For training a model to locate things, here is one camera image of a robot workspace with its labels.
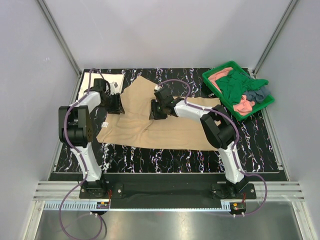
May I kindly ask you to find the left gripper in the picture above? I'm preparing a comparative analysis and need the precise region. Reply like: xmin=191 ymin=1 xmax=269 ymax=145
xmin=101 ymin=92 xmax=125 ymax=115

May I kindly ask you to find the beige t-shirt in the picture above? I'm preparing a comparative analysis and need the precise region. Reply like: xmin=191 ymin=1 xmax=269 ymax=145
xmin=96 ymin=76 xmax=216 ymax=151

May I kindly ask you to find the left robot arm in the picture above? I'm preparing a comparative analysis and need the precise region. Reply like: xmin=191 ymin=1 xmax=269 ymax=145
xmin=58 ymin=78 xmax=125 ymax=198

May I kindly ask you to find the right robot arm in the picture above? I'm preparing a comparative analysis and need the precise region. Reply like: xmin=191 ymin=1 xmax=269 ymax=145
xmin=149 ymin=85 xmax=248 ymax=199

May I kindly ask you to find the folded white t-shirt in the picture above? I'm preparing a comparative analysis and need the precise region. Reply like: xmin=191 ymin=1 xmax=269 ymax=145
xmin=77 ymin=72 xmax=125 ymax=100

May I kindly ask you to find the green t-shirt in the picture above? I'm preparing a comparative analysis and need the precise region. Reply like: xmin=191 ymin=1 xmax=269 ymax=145
xmin=215 ymin=69 xmax=269 ymax=105

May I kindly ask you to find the pink t-shirt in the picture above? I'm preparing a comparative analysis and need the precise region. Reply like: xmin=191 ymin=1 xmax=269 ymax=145
xmin=208 ymin=67 xmax=255 ymax=116

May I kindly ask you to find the green plastic bin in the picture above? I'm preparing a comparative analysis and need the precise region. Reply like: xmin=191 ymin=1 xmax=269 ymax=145
xmin=202 ymin=60 xmax=275 ymax=121

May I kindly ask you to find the grey t-shirt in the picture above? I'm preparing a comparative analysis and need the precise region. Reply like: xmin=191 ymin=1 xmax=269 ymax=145
xmin=244 ymin=86 xmax=271 ymax=104

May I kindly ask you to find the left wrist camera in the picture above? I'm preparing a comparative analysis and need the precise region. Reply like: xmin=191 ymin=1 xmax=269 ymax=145
xmin=93 ymin=78 xmax=120 ymax=93

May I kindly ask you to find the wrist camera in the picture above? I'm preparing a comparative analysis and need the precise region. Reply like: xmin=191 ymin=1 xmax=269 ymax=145
xmin=154 ymin=86 xmax=171 ymax=102
xmin=93 ymin=78 xmax=120 ymax=93

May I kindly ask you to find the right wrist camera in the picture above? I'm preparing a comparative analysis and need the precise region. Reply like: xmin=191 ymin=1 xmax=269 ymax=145
xmin=154 ymin=86 xmax=171 ymax=102

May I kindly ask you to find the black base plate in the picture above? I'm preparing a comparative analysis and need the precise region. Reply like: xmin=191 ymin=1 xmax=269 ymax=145
xmin=78 ymin=172 xmax=258 ymax=210

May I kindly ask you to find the white slotted cable duct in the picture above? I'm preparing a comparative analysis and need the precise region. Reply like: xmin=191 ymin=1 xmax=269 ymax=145
xmin=44 ymin=200 xmax=231 ymax=212

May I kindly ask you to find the left aluminium frame post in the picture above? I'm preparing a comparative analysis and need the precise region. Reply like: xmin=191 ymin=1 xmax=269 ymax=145
xmin=35 ymin=0 xmax=82 ymax=76

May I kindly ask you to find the aluminium frame post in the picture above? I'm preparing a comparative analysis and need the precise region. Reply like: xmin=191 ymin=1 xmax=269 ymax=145
xmin=35 ymin=0 xmax=82 ymax=76
xmin=252 ymin=0 xmax=300 ymax=76

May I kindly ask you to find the right aluminium frame post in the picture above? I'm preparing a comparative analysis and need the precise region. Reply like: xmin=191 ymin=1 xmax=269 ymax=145
xmin=252 ymin=0 xmax=300 ymax=76

